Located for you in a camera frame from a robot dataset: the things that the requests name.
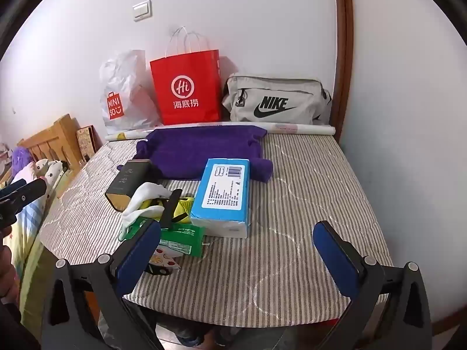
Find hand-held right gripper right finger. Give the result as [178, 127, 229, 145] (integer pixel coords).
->
[313, 220, 433, 350]

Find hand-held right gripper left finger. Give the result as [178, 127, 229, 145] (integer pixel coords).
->
[44, 219, 163, 350]

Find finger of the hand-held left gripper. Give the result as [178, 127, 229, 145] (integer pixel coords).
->
[0, 204, 18, 228]
[7, 178, 48, 207]

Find fruit print pouch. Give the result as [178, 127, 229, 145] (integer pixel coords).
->
[146, 246, 181, 276]

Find pale green sock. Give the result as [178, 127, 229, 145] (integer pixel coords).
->
[119, 222, 141, 242]

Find leaf print green tissue pack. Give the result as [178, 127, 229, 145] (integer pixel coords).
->
[129, 217, 154, 232]

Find white sock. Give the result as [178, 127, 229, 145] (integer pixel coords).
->
[133, 182, 172, 208]
[122, 204, 165, 227]

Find green wet wipes packet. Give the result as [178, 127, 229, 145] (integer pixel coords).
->
[157, 224, 208, 258]

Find black strap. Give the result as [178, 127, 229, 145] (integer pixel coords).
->
[162, 189, 183, 227]

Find yellow cloth with black straps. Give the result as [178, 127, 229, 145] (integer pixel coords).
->
[146, 195, 194, 225]

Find person's left forearm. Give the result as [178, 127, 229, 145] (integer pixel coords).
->
[0, 226, 17, 303]

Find white spotted pillow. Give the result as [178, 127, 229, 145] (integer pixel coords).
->
[33, 158, 72, 199]

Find colourful printed blanket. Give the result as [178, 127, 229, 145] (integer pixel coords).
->
[0, 175, 74, 321]

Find purple plush toy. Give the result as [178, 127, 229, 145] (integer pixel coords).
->
[9, 147, 33, 176]

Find wooden headboard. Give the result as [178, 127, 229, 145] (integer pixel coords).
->
[16, 114, 88, 176]

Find grey striped quilt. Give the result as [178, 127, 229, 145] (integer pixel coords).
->
[38, 131, 395, 321]

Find brown printed box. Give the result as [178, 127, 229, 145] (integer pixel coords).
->
[76, 126, 98, 161]

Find dark green tin box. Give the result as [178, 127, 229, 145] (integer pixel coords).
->
[104, 158, 161, 213]

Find person's blue jeans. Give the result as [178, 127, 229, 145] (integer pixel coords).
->
[157, 314, 285, 349]

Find blue tissue pack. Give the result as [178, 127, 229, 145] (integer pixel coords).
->
[190, 158, 252, 238]

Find purple towel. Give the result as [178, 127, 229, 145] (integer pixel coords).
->
[117, 125, 274, 183]

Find white rolled paper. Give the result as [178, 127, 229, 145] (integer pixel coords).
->
[105, 122, 335, 142]

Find white plastic shopping bag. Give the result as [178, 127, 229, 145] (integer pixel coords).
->
[99, 49, 161, 135]

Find grey waist bag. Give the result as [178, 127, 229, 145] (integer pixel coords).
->
[222, 73, 333, 126]

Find red paper bag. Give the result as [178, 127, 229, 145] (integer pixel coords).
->
[149, 26, 222, 126]

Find white light switch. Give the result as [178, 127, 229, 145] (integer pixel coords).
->
[132, 0, 153, 22]

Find brown wooden door frame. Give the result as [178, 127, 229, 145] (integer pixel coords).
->
[330, 0, 355, 143]

